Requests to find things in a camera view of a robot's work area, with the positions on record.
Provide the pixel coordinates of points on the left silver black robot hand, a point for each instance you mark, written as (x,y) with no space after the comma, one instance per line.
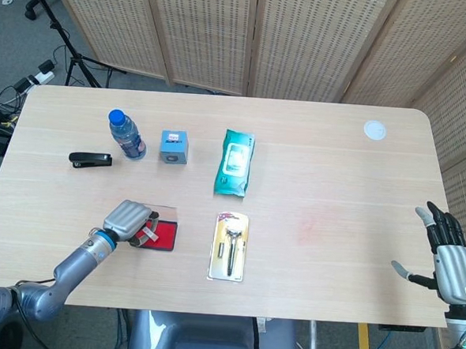
(125,219)

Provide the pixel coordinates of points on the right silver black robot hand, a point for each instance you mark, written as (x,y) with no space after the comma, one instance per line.
(456,275)

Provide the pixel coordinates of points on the small red white stamp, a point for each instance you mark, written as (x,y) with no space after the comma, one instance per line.
(151,234)

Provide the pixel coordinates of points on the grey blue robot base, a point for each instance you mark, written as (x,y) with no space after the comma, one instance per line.
(207,339)

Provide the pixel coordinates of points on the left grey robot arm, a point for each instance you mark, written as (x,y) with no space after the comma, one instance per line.
(77,262)

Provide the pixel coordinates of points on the red ink pad clear lid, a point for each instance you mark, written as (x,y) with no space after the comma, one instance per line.
(167,233)

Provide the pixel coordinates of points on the black stapler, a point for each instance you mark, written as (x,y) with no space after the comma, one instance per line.
(89,159)

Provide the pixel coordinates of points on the water bottle blue cap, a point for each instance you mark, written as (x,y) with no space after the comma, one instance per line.
(129,138)

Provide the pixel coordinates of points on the small blue cardboard box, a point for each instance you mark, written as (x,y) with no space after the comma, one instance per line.
(174,147)

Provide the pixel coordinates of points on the razor in blister pack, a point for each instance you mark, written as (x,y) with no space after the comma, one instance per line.
(230,245)

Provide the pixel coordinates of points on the green wet wipes pack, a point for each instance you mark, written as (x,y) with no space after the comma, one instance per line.
(233,164)

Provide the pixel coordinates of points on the wooden rattan screen panel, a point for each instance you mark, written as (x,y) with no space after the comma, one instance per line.
(116,21)
(312,41)
(414,55)
(465,129)
(206,30)

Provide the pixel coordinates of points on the metal table leg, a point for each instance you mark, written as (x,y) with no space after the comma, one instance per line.
(313,345)

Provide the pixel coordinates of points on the white power strip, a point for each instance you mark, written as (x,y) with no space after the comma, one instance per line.
(41,76)

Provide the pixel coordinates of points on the white round disc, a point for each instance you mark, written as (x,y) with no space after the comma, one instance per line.
(375,130)

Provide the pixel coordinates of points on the black shoe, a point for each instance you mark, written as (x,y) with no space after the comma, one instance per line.
(9,339)

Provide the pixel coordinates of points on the black tripod stand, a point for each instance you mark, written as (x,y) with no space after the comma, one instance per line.
(72,52)

